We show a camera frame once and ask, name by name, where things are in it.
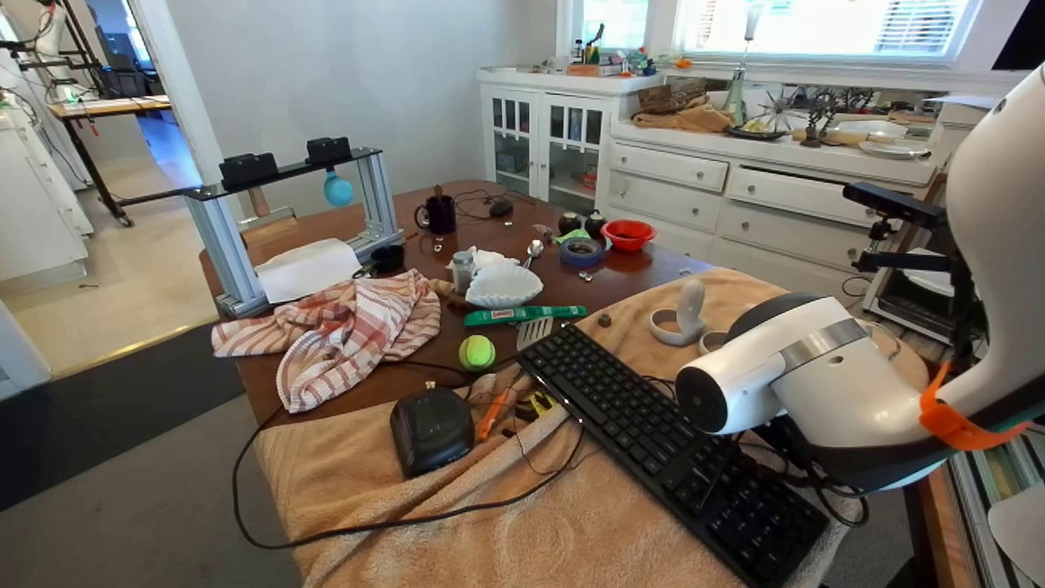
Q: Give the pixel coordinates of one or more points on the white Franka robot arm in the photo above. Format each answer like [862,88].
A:
[999,239]

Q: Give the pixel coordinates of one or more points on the green marker pack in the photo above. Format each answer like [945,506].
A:
[525,316]

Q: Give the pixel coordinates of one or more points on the white scalloped bowl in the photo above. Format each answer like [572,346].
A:
[503,284]

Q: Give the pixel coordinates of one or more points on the white plastic brush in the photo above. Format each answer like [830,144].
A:
[532,335]

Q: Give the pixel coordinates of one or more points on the metal spoon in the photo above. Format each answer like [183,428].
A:
[532,248]

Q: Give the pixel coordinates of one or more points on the white crumpled napkin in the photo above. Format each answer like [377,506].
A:
[492,258]

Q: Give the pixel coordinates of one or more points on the brown wooden table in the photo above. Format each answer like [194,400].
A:
[510,239]

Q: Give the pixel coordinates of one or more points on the small metal clip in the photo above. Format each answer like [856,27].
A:
[587,274]

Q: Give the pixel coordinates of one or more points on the small glass jar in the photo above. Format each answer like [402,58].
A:
[461,271]

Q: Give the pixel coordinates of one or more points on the yellow-green tennis ball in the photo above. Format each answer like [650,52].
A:
[477,354]

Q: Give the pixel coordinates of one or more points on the black mug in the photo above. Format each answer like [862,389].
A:
[443,217]

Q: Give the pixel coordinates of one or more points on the red bowl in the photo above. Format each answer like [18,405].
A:
[627,236]

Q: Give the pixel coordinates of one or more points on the small black cup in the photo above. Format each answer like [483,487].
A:
[386,258]

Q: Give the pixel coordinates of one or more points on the black pouch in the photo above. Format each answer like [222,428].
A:
[428,428]

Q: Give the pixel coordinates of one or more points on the red white striped cloth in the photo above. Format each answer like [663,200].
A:
[360,328]

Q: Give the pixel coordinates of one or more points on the black computer keyboard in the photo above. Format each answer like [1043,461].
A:
[653,445]

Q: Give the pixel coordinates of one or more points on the blue hanging ball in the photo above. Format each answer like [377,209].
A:
[338,189]

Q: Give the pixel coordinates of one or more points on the tan towel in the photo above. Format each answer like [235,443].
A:
[360,468]

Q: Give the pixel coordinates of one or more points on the white drawer dresser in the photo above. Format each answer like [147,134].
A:
[740,189]

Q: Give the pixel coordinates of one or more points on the brown wicker basket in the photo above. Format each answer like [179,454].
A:
[671,99]

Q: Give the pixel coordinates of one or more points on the white black box device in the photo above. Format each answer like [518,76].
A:
[917,295]

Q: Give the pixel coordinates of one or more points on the dark floor mat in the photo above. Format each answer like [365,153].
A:
[99,419]

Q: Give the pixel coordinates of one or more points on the black metal desk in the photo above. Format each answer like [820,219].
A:
[108,104]

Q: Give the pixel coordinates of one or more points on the brown wooden board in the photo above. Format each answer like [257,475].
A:
[936,535]

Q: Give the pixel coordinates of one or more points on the white kitchen cabinet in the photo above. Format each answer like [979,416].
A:
[38,183]

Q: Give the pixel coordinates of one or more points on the white box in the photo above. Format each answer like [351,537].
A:
[20,354]

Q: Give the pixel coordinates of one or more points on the white round plate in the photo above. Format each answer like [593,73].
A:
[1024,535]

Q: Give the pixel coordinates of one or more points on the black camera on frame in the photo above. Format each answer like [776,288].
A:
[249,171]
[329,150]

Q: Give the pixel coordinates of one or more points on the aluminium frame stand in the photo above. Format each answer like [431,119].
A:
[231,248]

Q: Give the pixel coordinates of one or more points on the black stereo camera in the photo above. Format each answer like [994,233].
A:
[882,200]

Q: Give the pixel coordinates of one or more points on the aluminium rail with green board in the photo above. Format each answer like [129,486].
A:
[998,492]

